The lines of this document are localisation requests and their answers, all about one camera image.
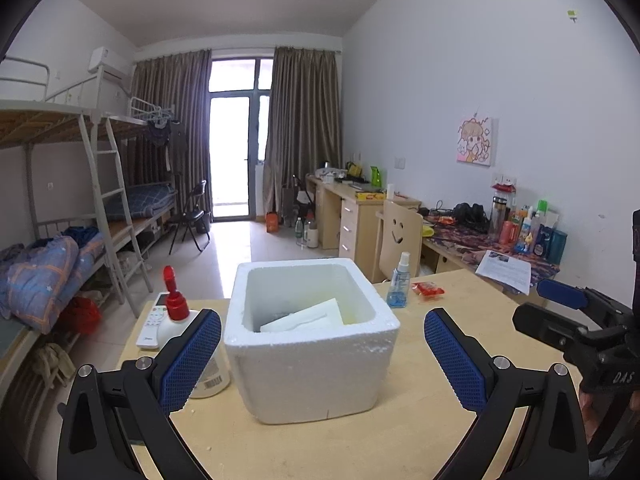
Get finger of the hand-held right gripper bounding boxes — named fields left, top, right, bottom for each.
left=536, top=278, right=618, bottom=311
left=512, top=302, right=593, bottom=358

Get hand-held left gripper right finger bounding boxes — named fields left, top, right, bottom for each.
left=423, top=307, right=591, bottom=480

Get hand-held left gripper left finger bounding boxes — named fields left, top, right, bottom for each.
left=56, top=308, right=222, bottom=480

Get white foam box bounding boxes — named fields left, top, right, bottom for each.
left=223, top=258, right=401, bottom=425

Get white tissue paper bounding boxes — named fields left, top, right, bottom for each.
left=260, top=298, right=343, bottom=333

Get white pump bottle red cap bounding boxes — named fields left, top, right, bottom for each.
left=159, top=265, right=231, bottom=400

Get white remote control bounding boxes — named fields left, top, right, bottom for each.
left=136, top=291, right=173, bottom=351

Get printed paper sheet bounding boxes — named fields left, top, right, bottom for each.
left=475, top=249, right=532, bottom=296

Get cluster of toiletry bottles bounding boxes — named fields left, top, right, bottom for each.
left=487, top=182, right=570, bottom=263

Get blue spray bottle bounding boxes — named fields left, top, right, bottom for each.
left=386, top=252, right=413, bottom=308

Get desk with patterned cloth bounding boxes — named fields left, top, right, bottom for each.
left=420, top=210, right=561, bottom=306

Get red bag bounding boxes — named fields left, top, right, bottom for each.
left=62, top=296, right=103, bottom=335

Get black headphones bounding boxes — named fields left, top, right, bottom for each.
left=452, top=202, right=490, bottom=233

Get wooden chair with smiley face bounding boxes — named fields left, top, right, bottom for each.
left=378, top=200, right=424, bottom=283

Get black folding chair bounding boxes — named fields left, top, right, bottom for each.
left=168, top=180, right=212, bottom=255

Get white cloth bundle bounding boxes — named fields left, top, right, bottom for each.
left=32, top=342, right=73, bottom=386

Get blue checked quilt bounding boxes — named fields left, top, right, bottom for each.
left=0, top=234, right=108, bottom=335

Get dark blue folded quilt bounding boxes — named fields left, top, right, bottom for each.
left=105, top=182, right=178, bottom=221

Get wooden desk with drawers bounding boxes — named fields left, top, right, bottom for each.
left=305, top=174, right=422, bottom=271

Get glass balcony door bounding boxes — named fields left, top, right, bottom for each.
left=209, top=58, right=273, bottom=221

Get dark hanging clothes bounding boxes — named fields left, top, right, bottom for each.
left=147, top=120, right=173, bottom=148

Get brown curtain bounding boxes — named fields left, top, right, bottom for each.
left=262, top=46, right=343, bottom=213
left=130, top=49, right=213, bottom=221

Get white metal bunk bed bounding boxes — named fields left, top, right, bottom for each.
left=0, top=57, right=181, bottom=411

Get white air conditioner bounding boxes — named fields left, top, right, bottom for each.
left=87, top=46, right=132, bottom=81

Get pink cartoon wall picture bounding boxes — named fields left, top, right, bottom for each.
left=456, top=115, right=499, bottom=167

